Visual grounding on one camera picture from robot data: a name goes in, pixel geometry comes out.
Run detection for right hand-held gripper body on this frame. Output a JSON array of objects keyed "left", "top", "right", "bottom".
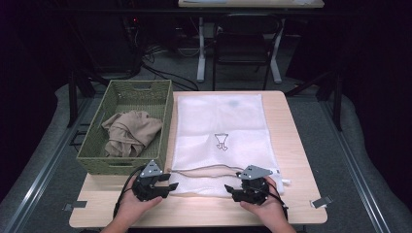
[{"left": 237, "top": 164, "right": 274, "bottom": 206}]

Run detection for black folding chair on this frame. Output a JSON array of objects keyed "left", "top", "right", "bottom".
[{"left": 212, "top": 13, "right": 283, "bottom": 91}]

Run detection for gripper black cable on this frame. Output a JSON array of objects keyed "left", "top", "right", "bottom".
[
  {"left": 112, "top": 165, "right": 147, "bottom": 218},
  {"left": 258, "top": 181, "right": 290, "bottom": 221}
]

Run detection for green woven basket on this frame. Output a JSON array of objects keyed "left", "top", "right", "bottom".
[{"left": 76, "top": 79, "right": 174, "bottom": 176}]

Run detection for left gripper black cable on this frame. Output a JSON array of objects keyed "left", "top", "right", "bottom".
[{"left": 112, "top": 165, "right": 147, "bottom": 218}]

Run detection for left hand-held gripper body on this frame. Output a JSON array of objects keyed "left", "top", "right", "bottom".
[{"left": 131, "top": 159, "right": 170, "bottom": 202}]

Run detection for person's right hand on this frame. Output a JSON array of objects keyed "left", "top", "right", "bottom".
[{"left": 240, "top": 177, "right": 290, "bottom": 226}]

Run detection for beige garment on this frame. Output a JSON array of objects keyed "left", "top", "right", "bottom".
[{"left": 100, "top": 110, "right": 164, "bottom": 158}]

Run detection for grey table clip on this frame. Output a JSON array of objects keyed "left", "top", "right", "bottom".
[
  {"left": 310, "top": 195, "right": 334, "bottom": 210},
  {"left": 62, "top": 200, "right": 88, "bottom": 212}
]

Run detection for person's left hand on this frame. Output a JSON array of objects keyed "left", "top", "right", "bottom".
[{"left": 111, "top": 177, "right": 163, "bottom": 226}]

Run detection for dark equipment cabinet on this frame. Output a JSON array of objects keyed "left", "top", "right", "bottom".
[{"left": 74, "top": 13, "right": 144, "bottom": 74}]

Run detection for black floor cables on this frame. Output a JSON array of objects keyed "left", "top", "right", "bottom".
[{"left": 140, "top": 45, "right": 200, "bottom": 92}]

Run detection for white mesh laundry bag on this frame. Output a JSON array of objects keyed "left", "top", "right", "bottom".
[{"left": 166, "top": 93, "right": 292, "bottom": 199}]

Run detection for white desk leg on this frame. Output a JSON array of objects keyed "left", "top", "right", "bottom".
[
  {"left": 196, "top": 17, "right": 207, "bottom": 83},
  {"left": 270, "top": 18, "right": 284, "bottom": 85}
]

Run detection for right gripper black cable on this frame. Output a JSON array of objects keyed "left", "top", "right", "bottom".
[{"left": 258, "top": 181, "right": 290, "bottom": 221}]

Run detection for black metal stand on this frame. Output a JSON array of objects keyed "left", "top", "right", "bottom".
[
  {"left": 285, "top": 69, "right": 344, "bottom": 132},
  {"left": 66, "top": 69, "right": 108, "bottom": 129}
]

